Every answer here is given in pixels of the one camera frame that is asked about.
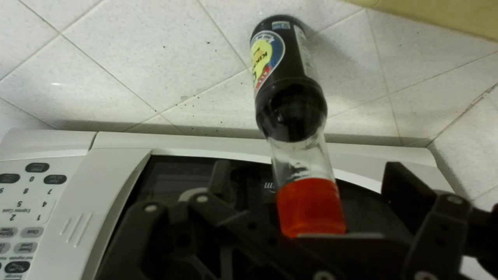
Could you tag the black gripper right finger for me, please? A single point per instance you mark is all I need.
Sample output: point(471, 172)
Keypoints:
point(441, 233)

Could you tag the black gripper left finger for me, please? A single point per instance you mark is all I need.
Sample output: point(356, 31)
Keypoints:
point(172, 233)

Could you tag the soy sauce bottle red cap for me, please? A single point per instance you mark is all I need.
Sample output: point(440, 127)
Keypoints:
point(281, 67)

